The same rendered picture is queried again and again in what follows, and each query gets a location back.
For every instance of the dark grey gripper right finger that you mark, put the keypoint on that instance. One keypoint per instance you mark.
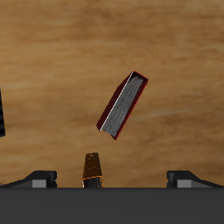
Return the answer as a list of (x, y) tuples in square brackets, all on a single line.
[(182, 178)]

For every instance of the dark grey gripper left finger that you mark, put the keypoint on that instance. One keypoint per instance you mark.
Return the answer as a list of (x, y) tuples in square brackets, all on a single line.
[(40, 178)]

